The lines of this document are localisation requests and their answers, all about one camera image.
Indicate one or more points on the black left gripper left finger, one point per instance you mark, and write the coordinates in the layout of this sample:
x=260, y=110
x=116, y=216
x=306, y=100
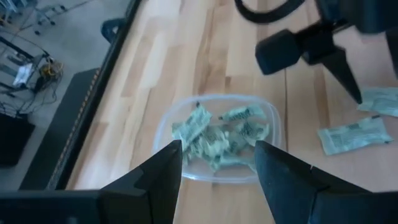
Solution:
x=140, y=199

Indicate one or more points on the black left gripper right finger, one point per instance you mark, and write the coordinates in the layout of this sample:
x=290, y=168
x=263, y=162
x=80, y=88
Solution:
x=304, y=199

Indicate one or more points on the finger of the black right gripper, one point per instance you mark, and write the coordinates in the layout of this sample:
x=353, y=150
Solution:
x=394, y=49
x=337, y=67

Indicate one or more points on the clear plastic container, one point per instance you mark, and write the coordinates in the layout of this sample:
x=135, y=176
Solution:
x=199, y=174

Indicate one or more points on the black ramp hazard stripes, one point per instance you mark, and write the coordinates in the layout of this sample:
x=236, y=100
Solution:
x=56, y=133

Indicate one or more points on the black equipment case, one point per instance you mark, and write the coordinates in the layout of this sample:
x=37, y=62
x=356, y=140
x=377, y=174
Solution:
x=15, y=140

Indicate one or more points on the small white box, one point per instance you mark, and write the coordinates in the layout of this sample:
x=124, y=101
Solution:
x=22, y=74

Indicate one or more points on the black aluminium rig frame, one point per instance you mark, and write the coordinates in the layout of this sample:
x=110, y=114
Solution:
x=105, y=77

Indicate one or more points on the black frame clamp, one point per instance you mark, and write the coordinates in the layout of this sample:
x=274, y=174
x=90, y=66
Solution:
x=109, y=31

